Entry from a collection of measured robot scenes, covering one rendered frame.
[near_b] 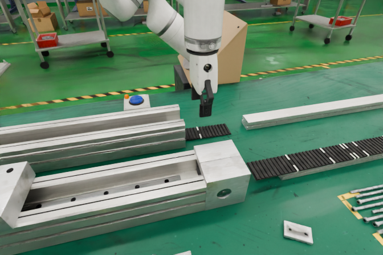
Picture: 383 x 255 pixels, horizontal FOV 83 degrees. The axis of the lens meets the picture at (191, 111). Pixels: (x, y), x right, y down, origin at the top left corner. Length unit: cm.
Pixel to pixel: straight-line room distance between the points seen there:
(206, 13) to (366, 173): 54
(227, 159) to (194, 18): 29
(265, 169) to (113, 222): 34
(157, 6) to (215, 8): 43
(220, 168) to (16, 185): 36
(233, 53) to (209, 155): 51
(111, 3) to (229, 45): 43
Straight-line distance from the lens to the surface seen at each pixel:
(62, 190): 52
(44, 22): 539
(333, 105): 87
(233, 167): 45
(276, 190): 56
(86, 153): 62
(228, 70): 91
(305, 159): 61
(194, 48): 48
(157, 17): 87
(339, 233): 56
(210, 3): 46
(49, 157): 63
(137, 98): 70
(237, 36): 87
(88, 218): 46
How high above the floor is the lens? 122
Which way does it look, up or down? 36 degrees down
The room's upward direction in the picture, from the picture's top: straight up
